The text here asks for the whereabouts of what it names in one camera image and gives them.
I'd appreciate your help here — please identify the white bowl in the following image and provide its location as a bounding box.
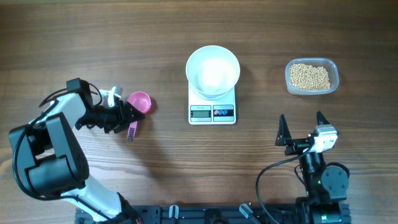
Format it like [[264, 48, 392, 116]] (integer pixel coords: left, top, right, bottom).
[[185, 45, 241, 100]]

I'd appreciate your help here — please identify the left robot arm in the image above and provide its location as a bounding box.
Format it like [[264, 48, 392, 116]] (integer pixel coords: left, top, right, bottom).
[[9, 78, 145, 223]]

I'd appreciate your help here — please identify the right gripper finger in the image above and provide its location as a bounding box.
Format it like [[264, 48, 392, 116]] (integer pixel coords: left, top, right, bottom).
[[275, 114, 292, 146], [317, 111, 330, 125]]

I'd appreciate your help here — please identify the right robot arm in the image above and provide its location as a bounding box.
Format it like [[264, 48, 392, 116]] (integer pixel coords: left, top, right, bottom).
[[275, 112, 351, 224]]

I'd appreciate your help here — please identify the pink plastic measuring scoop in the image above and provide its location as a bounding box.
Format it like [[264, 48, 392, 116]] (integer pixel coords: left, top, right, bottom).
[[127, 91, 152, 141]]

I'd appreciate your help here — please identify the right black camera cable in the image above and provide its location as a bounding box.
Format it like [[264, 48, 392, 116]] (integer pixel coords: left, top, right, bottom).
[[255, 144, 315, 224]]

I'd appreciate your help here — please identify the pile of soybeans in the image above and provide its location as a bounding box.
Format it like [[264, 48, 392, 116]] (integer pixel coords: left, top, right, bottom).
[[289, 63, 330, 90]]

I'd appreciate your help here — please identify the white digital kitchen scale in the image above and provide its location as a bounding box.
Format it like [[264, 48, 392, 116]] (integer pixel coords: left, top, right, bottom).
[[188, 84, 237, 125]]

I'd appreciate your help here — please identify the clear plastic container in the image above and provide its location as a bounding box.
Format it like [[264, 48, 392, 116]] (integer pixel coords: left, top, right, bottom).
[[285, 58, 340, 95]]

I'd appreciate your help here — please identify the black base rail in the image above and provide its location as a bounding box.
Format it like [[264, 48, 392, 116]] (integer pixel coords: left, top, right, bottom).
[[74, 203, 352, 224]]

